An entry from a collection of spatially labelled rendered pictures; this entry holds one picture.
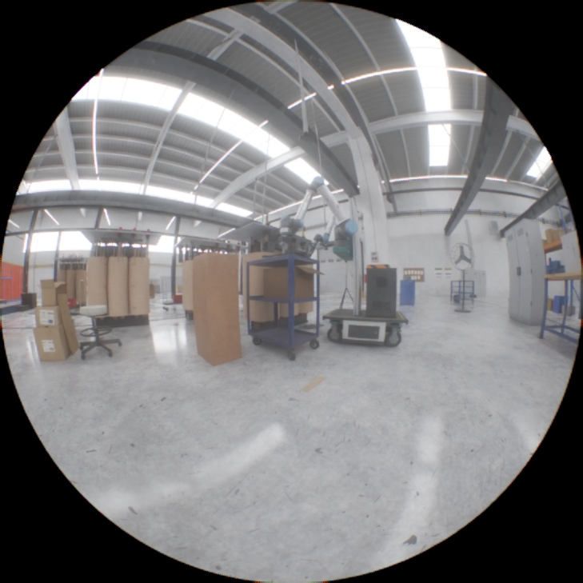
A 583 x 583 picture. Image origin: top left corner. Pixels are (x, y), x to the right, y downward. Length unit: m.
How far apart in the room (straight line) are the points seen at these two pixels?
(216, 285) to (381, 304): 1.56
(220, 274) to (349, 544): 1.63
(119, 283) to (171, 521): 3.00
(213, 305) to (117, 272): 2.21
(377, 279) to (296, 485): 1.75
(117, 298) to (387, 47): 11.80
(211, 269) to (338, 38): 9.62
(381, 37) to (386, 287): 10.01
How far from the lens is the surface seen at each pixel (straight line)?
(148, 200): 10.42
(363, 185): 8.28
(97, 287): 3.27
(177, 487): 0.77
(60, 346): 2.20
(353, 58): 9.97
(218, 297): 1.39
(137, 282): 3.18
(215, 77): 4.52
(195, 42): 10.12
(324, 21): 9.52
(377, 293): 1.84
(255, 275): 2.14
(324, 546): 0.66
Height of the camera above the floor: 0.65
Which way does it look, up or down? 2 degrees down
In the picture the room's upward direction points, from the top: straight up
